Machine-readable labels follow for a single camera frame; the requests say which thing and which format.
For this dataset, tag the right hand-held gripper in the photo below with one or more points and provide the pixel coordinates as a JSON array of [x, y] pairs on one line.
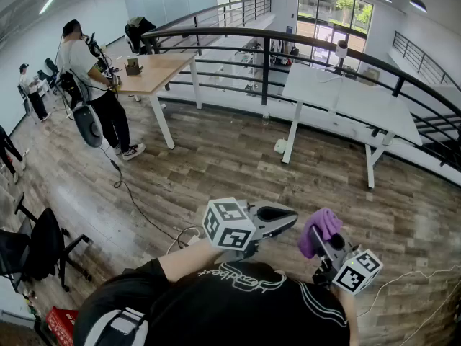
[[356, 272]]

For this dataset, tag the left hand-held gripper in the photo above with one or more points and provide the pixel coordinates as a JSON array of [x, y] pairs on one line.
[[230, 229]]

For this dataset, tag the purple cloth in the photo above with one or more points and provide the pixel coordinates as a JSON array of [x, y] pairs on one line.
[[324, 222]]

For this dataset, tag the white dome camera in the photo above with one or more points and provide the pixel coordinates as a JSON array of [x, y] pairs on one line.
[[341, 47]]

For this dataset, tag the person's left forearm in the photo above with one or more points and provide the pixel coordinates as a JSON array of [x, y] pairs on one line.
[[187, 261]]

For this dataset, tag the person's right forearm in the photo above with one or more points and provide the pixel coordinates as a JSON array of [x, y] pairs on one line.
[[349, 319]]

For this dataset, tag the white paper roll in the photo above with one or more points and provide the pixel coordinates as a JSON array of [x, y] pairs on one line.
[[279, 146]]

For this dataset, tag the white power adapter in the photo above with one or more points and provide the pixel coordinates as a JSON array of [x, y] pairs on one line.
[[194, 239]]

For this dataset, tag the clear water bottle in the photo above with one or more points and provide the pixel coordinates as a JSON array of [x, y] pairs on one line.
[[266, 118]]

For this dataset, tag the black printed t-shirt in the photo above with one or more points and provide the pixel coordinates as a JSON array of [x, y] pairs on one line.
[[216, 308]]

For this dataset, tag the large cardboard box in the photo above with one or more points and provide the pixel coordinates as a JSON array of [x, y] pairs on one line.
[[371, 76]]

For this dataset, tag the black curved metal railing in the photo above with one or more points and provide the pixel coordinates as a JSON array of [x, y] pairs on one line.
[[252, 32]]

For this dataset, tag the wooden table with white legs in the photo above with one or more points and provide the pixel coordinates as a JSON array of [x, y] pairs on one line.
[[155, 70]]

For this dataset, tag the small brown cardboard box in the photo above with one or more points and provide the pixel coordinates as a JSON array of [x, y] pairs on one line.
[[133, 67]]

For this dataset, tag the black staircase railing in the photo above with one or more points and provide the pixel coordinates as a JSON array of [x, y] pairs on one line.
[[417, 54]]

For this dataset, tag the grey oval device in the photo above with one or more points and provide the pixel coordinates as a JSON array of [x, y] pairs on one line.
[[88, 124]]

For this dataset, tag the large glass entrance window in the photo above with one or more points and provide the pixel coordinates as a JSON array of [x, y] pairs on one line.
[[335, 9]]

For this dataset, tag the straight black railing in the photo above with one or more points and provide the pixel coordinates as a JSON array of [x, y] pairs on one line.
[[230, 5]]

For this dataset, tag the black chair with jacket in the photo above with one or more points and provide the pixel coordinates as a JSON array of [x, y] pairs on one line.
[[138, 31]]

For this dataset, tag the black office chair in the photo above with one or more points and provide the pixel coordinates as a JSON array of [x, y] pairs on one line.
[[43, 243]]

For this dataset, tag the red plastic crate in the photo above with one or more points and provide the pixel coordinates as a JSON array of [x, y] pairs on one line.
[[59, 324]]

